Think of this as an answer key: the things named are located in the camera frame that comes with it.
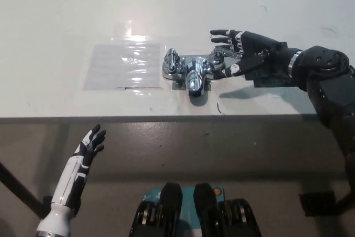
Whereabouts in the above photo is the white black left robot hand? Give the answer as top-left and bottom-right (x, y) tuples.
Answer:
(50, 124), (107, 209)

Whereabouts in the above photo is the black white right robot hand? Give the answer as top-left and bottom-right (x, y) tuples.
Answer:
(209, 28), (297, 80)

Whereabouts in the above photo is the chrome faucet lever handle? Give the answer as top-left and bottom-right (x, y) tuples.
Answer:
(209, 46), (242, 67)

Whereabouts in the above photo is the chrome faucet body with spout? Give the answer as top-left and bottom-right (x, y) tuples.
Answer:
(161, 53), (227, 98)

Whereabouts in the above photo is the black tape patch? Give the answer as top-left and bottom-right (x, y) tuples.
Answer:
(244, 41), (309, 89)

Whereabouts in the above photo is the clear plastic sheet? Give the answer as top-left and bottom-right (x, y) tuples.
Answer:
(83, 43), (163, 92)

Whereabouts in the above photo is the chrome faucet knob handle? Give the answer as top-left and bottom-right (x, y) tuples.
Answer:
(164, 48), (180, 74)

